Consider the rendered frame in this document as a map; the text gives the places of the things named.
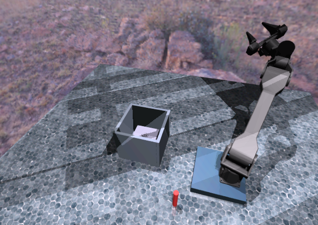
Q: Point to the dark red peg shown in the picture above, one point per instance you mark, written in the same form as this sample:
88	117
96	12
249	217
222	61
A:
175	197

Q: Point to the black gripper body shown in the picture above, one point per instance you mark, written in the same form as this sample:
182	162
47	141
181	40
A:
270	44

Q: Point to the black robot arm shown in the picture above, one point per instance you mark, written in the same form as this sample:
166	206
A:
275	77

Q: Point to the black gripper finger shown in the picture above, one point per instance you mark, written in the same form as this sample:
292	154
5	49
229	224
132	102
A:
251	39
270	27

